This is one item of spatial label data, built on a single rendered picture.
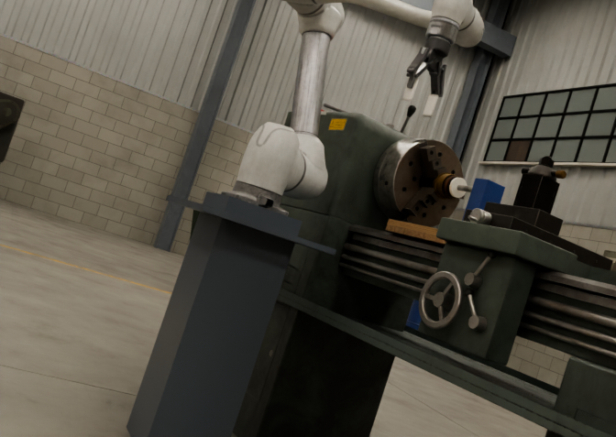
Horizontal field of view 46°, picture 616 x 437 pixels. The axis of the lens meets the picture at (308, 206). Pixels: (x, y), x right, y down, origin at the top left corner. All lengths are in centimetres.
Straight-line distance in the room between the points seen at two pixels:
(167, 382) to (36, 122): 1032
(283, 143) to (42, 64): 1030
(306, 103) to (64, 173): 1002
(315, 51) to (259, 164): 52
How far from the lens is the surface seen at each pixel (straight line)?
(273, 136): 227
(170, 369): 221
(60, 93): 1239
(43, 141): 1234
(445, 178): 250
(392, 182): 252
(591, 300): 184
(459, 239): 197
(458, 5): 225
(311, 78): 254
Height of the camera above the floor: 71
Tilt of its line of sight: 3 degrees up
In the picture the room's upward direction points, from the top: 18 degrees clockwise
